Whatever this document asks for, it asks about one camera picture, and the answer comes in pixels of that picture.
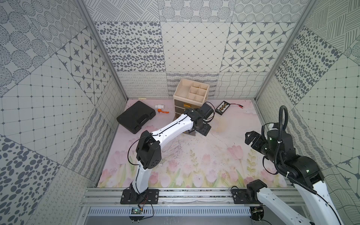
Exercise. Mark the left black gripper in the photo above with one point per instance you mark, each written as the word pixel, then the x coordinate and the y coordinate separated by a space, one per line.
pixel 201 128

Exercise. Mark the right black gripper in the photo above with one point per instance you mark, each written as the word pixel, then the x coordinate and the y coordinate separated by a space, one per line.
pixel 259 139

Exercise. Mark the beige drawer organizer cabinet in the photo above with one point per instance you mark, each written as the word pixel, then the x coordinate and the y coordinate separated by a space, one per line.
pixel 192 92

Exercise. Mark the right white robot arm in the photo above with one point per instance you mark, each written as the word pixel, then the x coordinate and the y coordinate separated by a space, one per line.
pixel 302 171

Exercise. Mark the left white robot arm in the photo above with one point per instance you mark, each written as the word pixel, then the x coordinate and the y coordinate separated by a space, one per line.
pixel 150 144

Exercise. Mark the black flat case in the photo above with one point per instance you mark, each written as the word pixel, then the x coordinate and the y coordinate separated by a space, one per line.
pixel 136 116

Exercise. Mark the small green circuit board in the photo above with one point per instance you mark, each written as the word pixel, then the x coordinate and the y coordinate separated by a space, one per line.
pixel 136 211

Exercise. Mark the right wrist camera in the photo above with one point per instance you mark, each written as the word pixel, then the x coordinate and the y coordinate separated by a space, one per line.
pixel 273 129

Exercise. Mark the black battery holder with wires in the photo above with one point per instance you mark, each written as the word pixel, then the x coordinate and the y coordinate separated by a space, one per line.
pixel 224 106

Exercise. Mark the white valve orange handle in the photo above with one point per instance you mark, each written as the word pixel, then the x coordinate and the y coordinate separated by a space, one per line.
pixel 160 109

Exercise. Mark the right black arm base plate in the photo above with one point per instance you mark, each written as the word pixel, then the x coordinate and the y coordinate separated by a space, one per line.
pixel 244 196

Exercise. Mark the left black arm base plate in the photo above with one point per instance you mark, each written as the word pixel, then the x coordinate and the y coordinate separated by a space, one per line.
pixel 149 196

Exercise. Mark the aluminium mounting rail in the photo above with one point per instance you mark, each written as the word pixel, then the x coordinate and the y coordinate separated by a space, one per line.
pixel 185 196

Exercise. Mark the white slotted cable duct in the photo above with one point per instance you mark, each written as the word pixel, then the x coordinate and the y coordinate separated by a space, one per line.
pixel 173 211

